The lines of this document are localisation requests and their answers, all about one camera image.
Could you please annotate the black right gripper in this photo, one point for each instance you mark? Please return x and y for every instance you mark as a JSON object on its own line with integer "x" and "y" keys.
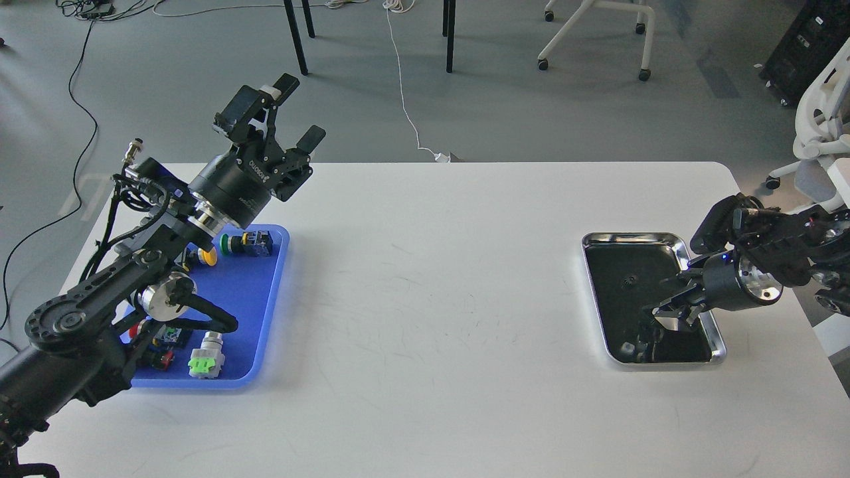
{"x": 730, "y": 283}

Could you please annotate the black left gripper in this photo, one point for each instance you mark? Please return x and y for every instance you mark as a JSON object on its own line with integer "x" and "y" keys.
{"x": 235, "y": 183}

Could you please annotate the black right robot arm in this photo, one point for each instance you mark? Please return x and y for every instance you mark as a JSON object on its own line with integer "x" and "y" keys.
{"x": 747, "y": 254}

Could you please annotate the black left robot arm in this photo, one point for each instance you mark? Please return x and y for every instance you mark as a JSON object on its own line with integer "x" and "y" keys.
{"x": 85, "y": 343}

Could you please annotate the silver metal tray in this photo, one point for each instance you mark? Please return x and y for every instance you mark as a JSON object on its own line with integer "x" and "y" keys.
{"x": 629, "y": 272}

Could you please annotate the blue plastic tray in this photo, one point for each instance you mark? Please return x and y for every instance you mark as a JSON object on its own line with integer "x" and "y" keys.
{"x": 244, "y": 286}

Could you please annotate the white office chair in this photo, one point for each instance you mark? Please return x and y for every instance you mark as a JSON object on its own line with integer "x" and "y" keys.
{"x": 821, "y": 143}

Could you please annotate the black equipment cabinet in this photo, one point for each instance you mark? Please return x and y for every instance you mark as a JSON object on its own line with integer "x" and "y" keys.
{"x": 815, "y": 36}

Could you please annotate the green push button switch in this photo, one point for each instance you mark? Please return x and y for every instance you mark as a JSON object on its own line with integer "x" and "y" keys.
{"x": 256, "y": 243}

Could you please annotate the yellow push button switch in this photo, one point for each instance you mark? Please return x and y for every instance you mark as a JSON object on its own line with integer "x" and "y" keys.
{"x": 198, "y": 257}

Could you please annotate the silver green switch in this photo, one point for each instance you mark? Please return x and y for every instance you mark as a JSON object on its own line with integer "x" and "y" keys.
{"x": 206, "y": 361}

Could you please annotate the black red switch block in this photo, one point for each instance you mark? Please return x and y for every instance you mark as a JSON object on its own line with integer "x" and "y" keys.
{"x": 156, "y": 358}

